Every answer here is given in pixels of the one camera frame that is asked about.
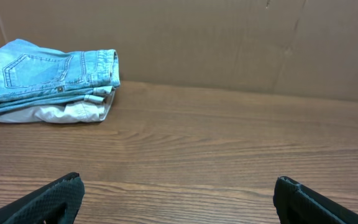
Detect folded white garment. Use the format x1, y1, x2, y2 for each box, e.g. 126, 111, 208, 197
0, 91, 115, 124

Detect folded light blue jeans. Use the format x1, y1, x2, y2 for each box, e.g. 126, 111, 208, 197
0, 39, 120, 113

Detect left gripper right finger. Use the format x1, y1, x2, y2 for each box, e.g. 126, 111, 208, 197
273, 176, 358, 224

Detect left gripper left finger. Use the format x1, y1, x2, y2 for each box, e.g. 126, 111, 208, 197
0, 172, 85, 224

